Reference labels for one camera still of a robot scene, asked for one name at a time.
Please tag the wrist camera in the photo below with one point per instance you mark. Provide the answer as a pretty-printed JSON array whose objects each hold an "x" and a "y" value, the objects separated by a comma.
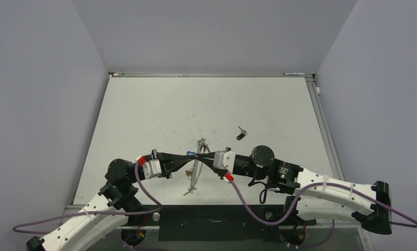
[
  {"x": 148, "y": 168},
  {"x": 225, "y": 165}
]

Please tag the aluminium frame rail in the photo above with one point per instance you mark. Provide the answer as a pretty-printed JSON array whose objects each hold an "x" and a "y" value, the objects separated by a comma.
[{"x": 324, "y": 121}]

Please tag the black tagged key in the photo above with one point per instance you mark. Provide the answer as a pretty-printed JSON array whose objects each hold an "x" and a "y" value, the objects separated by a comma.
[{"x": 242, "y": 134}]

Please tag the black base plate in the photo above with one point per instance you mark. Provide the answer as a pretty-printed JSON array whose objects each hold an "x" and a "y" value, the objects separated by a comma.
[{"x": 208, "y": 223}]

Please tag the metal key ring plate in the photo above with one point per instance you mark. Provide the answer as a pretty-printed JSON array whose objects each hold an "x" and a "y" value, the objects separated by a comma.
[{"x": 202, "y": 147}]

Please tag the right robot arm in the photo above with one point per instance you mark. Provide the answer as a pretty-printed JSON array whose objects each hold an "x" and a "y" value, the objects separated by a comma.
[{"x": 282, "y": 177}]

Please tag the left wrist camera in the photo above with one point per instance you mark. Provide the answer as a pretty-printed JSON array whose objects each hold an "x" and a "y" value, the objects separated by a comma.
[{"x": 148, "y": 168}]

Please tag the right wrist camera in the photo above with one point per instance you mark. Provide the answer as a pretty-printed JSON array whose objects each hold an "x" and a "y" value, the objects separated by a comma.
[{"x": 225, "y": 165}]

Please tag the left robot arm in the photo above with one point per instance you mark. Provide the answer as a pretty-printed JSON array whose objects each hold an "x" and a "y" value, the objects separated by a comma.
[{"x": 113, "y": 205}]

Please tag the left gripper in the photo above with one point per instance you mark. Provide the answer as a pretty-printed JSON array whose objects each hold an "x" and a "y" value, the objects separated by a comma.
[{"x": 171, "y": 163}]

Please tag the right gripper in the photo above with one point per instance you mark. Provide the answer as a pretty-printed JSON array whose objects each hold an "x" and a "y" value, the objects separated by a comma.
[{"x": 210, "y": 161}]

